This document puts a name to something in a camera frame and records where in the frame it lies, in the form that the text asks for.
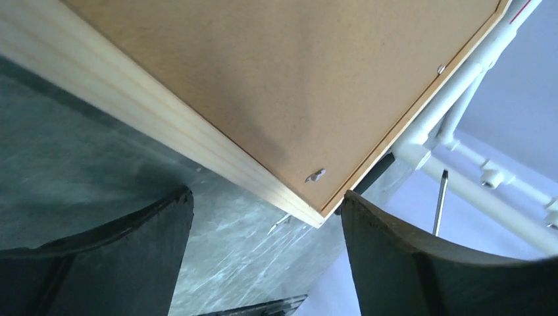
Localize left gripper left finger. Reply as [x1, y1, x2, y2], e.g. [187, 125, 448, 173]
[1, 186, 193, 315]

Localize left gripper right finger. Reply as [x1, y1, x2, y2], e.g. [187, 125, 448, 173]
[341, 191, 557, 315]

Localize yellow black screwdriver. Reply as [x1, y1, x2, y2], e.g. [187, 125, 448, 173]
[432, 169, 449, 236]

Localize wooden picture frame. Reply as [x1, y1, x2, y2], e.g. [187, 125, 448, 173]
[1, 1, 510, 227]

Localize white PVC pipe structure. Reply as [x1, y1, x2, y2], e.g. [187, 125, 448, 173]
[390, 1, 557, 259]

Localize black handle hammer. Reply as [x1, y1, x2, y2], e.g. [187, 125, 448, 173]
[353, 153, 395, 206]

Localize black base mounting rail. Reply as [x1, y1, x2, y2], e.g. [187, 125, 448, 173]
[200, 294, 308, 316]

